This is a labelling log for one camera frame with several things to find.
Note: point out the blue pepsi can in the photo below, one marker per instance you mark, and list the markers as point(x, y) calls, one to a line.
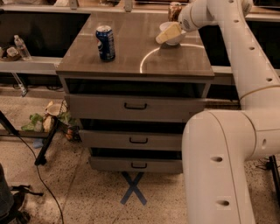
point(105, 42)

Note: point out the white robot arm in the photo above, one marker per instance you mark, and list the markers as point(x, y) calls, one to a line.
point(216, 143)

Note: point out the green bag pile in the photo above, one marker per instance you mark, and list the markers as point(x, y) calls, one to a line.
point(54, 112)

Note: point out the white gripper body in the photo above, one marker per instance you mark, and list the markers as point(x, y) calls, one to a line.
point(185, 20)

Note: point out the grey drawer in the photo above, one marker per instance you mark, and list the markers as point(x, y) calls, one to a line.
point(133, 108)
point(122, 164)
point(131, 140)

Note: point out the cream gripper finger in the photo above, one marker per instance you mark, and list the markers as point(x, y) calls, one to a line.
point(171, 32)

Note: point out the clear plastic water bottle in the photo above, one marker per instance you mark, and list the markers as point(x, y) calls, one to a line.
point(22, 49)

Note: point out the brown snack jar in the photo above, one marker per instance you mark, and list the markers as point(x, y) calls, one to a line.
point(173, 11)

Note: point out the white bowl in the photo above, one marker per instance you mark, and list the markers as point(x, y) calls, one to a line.
point(173, 41)

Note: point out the top grey drawer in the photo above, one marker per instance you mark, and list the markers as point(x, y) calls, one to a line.
point(133, 108)

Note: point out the grey drawer cabinet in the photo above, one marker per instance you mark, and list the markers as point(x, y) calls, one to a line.
point(141, 67)

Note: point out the middle grey drawer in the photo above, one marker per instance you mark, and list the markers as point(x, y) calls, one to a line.
point(131, 140)

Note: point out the brown bowl on shelf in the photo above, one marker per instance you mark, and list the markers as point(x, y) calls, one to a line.
point(8, 54)

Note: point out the blue tape cross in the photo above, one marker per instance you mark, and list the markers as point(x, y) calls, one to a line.
point(133, 188)

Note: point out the black stand leg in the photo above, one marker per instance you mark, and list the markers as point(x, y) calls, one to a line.
point(41, 158)

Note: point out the bottom grey drawer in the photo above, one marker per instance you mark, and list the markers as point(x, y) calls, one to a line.
point(122, 164)

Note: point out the black stand at right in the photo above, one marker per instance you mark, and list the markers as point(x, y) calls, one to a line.
point(270, 164)

